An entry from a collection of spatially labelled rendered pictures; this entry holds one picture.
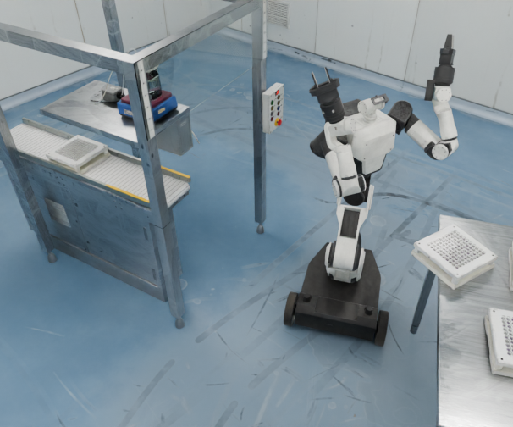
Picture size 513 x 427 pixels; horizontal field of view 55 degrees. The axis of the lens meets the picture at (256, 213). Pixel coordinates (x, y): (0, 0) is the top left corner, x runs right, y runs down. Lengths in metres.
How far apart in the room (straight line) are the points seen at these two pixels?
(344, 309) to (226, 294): 0.78
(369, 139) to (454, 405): 1.17
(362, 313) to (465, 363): 1.00
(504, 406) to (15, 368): 2.46
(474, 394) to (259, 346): 1.39
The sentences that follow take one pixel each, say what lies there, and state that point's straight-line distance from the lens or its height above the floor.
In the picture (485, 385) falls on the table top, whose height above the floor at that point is 0.86.
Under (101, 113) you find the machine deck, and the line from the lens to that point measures 2.50.
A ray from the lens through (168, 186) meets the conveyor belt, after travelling 2.66.
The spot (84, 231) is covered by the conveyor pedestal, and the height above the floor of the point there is 0.35.
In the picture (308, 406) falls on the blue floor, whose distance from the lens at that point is 2.76.
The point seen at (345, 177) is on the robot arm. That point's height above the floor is 1.20.
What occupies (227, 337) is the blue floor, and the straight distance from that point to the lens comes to 2.99.
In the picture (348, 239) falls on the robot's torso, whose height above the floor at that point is 0.69.
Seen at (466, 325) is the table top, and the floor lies 0.86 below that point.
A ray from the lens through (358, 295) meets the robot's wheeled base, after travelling 3.01.
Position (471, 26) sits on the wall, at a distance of 5.27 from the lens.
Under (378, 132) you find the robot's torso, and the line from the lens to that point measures 2.38.
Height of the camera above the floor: 2.42
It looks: 40 degrees down
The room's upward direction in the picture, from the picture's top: 1 degrees counter-clockwise
